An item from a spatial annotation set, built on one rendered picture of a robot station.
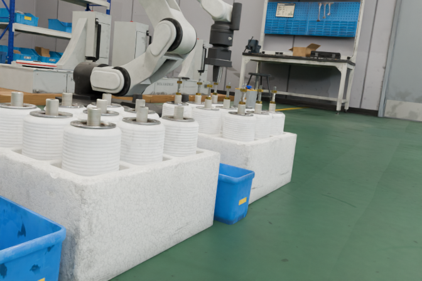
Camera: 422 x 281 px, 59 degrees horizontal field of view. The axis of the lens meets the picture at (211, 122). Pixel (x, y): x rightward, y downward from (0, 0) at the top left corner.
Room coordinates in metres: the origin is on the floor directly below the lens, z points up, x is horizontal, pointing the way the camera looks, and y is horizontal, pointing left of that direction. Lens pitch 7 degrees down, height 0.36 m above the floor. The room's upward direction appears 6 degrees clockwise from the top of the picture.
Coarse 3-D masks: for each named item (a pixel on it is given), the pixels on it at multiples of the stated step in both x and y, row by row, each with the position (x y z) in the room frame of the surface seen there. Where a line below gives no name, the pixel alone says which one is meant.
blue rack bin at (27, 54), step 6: (0, 48) 5.55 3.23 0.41; (6, 48) 5.47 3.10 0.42; (18, 48) 5.90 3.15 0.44; (24, 48) 5.84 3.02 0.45; (18, 54) 5.39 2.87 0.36; (24, 54) 5.83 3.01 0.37; (30, 54) 5.76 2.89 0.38; (24, 60) 5.50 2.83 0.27; (30, 60) 5.58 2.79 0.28; (36, 60) 5.67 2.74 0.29
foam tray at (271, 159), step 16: (208, 144) 1.06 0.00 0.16; (224, 144) 1.03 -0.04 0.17; (240, 144) 1.01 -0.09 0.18; (256, 144) 1.03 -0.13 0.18; (272, 144) 1.13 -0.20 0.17; (288, 144) 1.25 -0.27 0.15; (224, 160) 1.03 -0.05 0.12; (240, 160) 1.00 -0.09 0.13; (256, 160) 1.04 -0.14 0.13; (272, 160) 1.14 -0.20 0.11; (288, 160) 1.27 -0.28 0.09; (256, 176) 1.05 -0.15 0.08; (272, 176) 1.16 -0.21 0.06; (288, 176) 1.29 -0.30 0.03; (256, 192) 1.06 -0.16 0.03
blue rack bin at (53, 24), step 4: (48, 20) 6.37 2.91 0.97; (52, 20) 6.32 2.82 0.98; (56, 20) 6.26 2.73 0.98; (48, 24) 6.37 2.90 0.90; (52, 24) 6.32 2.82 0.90; (56, 24) 6.27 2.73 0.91; (60, 24) 6.21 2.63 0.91; (64, 24) 6.65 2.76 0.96; (68, 24) 6.65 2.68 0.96; (48, 28) 6.37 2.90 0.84; (52, 28) 6.32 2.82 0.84; (56, 28) 6.27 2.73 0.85; (60, 28) 6.21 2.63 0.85; (64, 28) 6.16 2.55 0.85; (68, 28) 6.18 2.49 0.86; (68, 32) 6.20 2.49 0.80
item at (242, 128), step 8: (224, 120) 1.09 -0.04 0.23; (232, 120) 1.05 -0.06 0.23; (240, 120) 1.05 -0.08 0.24; (248, 120) 1.05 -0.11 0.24; (224, 128) 1.08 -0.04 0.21; (232, 128) 1.05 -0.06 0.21; (240, 128) 1.05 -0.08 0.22; (248, 128) 1.05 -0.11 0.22; (224, 136) 1.07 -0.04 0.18; (232, 136) 1.05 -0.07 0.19; (240, 136) 1.05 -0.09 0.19; (248, 136) 1.05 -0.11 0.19
